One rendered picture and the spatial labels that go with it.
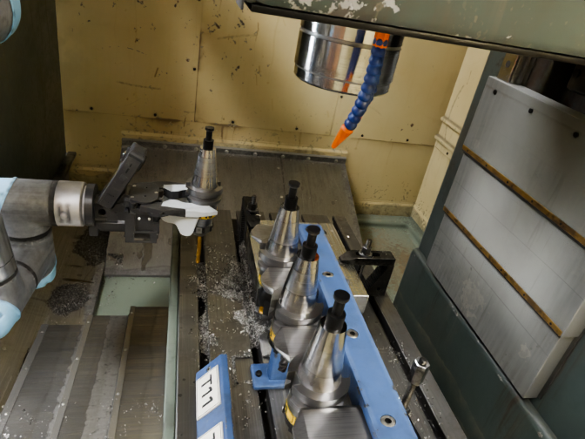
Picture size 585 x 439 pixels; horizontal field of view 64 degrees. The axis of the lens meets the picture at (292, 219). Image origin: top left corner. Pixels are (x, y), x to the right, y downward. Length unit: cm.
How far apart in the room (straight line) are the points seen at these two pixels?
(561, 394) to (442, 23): 78
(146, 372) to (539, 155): 91
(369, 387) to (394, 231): 169
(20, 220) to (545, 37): 75
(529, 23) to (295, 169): 148
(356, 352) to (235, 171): 138
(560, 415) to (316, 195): 114
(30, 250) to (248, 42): 116
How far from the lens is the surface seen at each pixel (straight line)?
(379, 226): 213
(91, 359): 118
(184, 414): 85
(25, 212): 84
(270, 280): 60
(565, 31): 53
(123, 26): 177
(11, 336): 135
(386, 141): 204
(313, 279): 53
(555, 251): 99
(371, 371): 51
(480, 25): 48
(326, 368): 46
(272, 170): 187
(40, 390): 114
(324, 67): 71
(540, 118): 104
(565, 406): 106
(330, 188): 188
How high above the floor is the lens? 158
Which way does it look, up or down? 29 degrees down
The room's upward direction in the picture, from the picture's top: 11 degrees clockwise
